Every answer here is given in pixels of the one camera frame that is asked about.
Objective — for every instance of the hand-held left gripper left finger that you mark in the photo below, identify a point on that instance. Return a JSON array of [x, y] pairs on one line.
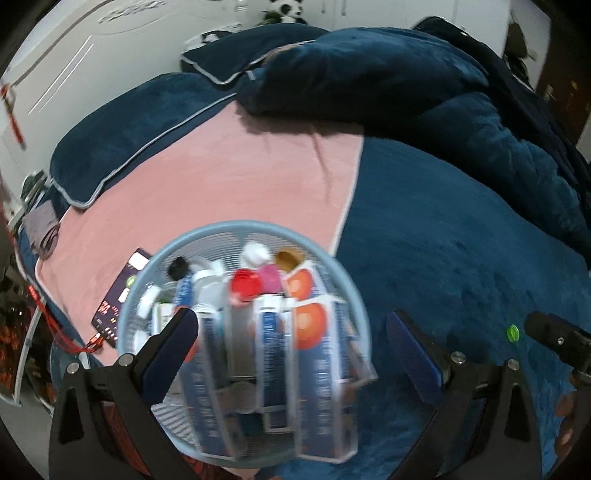
[[171, 350]]

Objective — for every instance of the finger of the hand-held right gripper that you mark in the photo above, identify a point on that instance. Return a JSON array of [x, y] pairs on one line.
[[554, 330]]

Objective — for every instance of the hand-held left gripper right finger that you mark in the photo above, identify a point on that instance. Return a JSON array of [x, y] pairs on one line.
[[411, 355]]

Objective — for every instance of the green bottle cap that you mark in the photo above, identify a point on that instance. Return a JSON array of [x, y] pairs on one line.
[[512, 333]]

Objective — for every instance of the large white lid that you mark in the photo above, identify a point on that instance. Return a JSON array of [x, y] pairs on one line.
[[147, 302]]

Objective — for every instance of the black bottle cap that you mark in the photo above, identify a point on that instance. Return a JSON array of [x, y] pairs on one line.
[[179, 268]]

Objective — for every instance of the red bottle cap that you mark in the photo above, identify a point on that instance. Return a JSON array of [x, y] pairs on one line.
[[244, 285]]

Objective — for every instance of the pink bottle cap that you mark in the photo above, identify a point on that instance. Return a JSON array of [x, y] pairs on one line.
[[271, 278]]

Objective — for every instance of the light blue mesh basket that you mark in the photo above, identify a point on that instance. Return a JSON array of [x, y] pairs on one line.
[[207, 230]]

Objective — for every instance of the silver white cap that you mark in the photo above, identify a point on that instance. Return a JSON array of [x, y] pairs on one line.
[[255, 254]]

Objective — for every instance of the person's right hand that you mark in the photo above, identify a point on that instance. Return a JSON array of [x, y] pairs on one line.
[[565, 415]]

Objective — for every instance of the white blue medicine box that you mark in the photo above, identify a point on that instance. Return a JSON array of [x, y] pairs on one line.
[[272, 350], [210, 383]]

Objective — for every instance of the grey box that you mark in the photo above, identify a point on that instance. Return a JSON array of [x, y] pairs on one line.
[[241, 341]]

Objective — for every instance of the dark purple printed box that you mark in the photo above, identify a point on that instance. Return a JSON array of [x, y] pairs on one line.
[[115, 304]]

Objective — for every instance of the pink bed sheet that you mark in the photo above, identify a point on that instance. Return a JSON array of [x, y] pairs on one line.
[[231, 184]]

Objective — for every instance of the grey folded cloth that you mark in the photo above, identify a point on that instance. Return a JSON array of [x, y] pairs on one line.
[[44, 226]]

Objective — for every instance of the dark blue piped pillow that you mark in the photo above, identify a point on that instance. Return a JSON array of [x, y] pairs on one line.
[[124, 143], [221, 55]]

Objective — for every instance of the dark navy garment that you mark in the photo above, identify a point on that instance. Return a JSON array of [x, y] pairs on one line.
[[521, 83]]

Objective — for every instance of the dark blue plush duvet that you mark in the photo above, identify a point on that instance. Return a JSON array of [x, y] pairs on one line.
[[392, 92]]

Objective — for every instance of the white headboard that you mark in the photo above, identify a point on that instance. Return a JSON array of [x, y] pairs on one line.
[[92, 69]]

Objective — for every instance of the panda plush toy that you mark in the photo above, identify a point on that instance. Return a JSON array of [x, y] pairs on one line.
[[286, 11]]

